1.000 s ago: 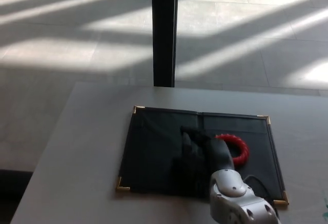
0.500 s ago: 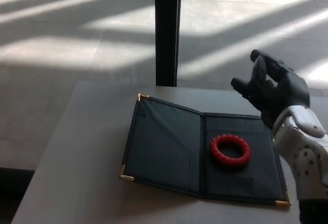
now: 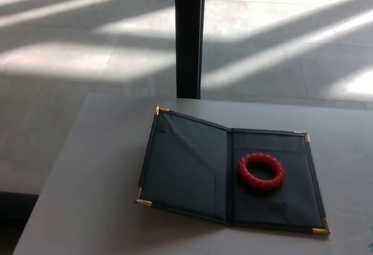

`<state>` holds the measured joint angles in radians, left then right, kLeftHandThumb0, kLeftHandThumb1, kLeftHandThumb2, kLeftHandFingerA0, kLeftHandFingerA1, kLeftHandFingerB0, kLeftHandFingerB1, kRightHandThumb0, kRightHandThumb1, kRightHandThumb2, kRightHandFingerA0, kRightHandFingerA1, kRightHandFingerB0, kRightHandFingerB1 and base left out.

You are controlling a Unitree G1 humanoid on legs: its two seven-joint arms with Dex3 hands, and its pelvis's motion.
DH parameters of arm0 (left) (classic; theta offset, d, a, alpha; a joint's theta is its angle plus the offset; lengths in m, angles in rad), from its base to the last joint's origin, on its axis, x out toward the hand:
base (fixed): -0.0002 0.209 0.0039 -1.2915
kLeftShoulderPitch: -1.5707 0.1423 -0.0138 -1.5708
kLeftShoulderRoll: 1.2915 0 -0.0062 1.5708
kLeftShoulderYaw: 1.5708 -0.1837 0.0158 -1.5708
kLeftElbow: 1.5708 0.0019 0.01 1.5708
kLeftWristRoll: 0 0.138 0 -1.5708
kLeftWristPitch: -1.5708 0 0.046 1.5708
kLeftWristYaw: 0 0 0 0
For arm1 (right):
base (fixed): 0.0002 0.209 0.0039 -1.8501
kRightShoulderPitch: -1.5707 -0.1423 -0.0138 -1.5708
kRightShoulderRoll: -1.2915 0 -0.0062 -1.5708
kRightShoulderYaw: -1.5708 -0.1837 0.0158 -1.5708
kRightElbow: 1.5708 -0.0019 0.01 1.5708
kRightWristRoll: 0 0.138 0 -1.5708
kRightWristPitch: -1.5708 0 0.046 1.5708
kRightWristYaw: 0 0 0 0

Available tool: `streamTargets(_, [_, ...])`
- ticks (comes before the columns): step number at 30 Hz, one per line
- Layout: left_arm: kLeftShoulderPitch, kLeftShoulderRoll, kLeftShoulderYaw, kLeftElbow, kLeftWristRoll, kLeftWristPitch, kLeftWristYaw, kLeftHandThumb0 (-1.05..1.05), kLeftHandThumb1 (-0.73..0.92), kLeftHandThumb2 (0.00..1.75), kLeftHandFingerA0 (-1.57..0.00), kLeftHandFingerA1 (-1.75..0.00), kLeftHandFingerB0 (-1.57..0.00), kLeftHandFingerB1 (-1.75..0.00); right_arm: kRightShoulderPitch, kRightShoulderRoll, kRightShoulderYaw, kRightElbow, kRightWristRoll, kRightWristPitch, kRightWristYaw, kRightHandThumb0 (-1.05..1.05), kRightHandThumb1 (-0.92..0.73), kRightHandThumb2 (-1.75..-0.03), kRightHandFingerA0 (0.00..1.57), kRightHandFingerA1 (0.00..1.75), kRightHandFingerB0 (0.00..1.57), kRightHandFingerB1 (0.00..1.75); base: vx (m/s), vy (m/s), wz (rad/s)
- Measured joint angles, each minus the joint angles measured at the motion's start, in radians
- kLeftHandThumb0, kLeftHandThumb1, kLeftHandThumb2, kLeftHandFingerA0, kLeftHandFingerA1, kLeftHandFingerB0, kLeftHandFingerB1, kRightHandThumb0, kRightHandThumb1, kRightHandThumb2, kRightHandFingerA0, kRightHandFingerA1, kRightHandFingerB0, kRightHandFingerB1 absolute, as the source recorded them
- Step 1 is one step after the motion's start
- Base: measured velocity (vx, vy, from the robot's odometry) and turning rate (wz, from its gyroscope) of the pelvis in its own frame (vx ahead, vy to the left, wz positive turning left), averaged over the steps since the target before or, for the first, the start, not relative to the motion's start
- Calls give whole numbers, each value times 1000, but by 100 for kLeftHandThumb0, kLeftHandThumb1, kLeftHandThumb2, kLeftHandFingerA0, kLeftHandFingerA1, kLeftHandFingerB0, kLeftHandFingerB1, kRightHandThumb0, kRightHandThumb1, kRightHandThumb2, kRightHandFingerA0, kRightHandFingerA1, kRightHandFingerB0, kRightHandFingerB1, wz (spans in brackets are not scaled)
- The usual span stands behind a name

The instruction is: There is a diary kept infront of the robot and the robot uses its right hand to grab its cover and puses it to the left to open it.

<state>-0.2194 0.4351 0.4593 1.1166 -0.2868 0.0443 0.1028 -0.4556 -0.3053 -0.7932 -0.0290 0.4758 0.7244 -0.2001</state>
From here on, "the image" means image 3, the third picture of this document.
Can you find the black vertical pillar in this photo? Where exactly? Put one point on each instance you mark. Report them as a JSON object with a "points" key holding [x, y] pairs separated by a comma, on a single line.
{"points": [[189, 36]]}

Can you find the black USC diary folder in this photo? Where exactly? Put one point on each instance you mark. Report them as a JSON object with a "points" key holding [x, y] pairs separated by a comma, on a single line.
{"points": [[204, 179]]}

